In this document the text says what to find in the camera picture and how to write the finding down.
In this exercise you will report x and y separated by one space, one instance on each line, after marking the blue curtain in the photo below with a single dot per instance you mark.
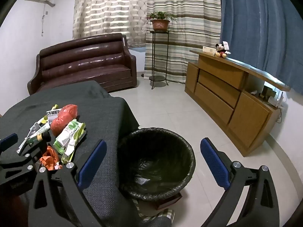
260 23

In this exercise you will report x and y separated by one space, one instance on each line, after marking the orange wrapper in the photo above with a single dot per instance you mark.
51 157

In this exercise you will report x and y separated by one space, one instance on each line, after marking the mouse plush toy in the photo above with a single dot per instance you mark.
220 50

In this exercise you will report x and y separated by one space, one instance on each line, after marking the dark small box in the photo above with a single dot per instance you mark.
267 91

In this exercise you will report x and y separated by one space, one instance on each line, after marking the potted plant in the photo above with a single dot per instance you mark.
161 24

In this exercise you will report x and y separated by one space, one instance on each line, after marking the black metal plant stand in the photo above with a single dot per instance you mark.
158 78

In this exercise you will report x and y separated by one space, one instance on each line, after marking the striped curtain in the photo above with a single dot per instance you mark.
189 16

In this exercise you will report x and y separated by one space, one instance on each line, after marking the beige flat box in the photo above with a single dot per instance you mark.
209 49

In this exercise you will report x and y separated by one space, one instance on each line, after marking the dark grey tablecloth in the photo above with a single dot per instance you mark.
90 108

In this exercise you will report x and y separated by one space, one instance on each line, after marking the wooden cabinet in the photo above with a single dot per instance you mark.
248 120

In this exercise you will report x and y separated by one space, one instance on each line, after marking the red plastic bag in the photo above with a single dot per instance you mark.
62 120

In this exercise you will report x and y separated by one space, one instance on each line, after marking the black lined trash bin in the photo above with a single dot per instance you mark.
156 170

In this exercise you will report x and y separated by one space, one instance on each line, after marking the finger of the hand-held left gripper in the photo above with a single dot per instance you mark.
35 151
9 140

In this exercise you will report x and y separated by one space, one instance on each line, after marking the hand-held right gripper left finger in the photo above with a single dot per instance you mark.
92 163

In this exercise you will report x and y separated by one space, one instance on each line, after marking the checked cloth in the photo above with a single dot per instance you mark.
163 214

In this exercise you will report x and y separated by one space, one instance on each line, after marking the beige patterned curtain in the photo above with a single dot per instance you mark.
106 9

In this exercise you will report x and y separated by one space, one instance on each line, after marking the brown wooden box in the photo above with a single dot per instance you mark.
168 201

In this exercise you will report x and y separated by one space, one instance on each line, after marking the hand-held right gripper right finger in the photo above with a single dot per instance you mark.
214 163

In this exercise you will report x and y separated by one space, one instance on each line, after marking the yellow wrapper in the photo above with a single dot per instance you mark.
55 106

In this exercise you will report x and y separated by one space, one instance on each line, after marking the white router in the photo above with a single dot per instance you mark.
277 101

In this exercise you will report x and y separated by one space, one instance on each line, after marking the brown leather sofa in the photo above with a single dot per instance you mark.
82 61

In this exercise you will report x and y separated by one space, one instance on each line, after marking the white green tube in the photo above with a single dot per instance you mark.
35 140

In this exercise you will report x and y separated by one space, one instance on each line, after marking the green white wrapper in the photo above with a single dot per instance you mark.
71 134

